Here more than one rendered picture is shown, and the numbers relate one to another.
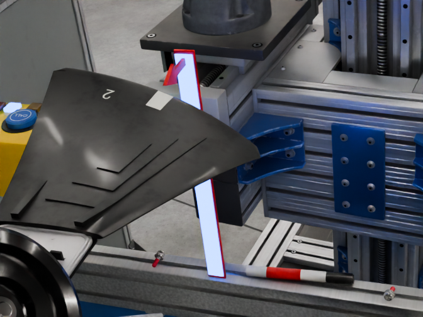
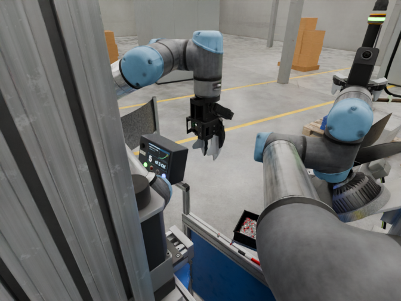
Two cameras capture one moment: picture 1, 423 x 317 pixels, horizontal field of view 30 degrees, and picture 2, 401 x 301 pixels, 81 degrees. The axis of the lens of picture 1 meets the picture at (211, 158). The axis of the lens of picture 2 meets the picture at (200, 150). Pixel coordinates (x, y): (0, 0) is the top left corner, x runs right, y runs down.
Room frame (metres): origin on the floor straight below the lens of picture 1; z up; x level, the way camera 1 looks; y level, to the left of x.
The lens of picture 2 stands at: (1.47, -0.10, 1.83)
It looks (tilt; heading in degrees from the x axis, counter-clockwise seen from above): 31 degrees down; 199
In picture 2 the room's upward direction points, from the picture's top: straight up
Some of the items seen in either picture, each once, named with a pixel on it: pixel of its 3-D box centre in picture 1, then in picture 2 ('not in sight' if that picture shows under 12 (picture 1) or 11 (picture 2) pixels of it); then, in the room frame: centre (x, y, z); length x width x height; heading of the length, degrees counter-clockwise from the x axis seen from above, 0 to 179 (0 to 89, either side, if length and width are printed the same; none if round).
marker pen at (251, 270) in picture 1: (299, 274); (252, 258); (0.78, -0.09, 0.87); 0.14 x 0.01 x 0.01; 71
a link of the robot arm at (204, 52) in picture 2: not in sight; (206, 55); (0.87, -0.29, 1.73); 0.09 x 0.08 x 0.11; 93
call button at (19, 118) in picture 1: (21, 119); not in sight; (0.92, 0.24, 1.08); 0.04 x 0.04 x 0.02
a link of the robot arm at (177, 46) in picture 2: not in sight; (167, 55); (0.89, -0.39, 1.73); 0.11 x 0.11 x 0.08; 3
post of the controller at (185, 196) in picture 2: not in sight; (185, 199); (0.61, -0.48, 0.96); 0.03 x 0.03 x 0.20; 67
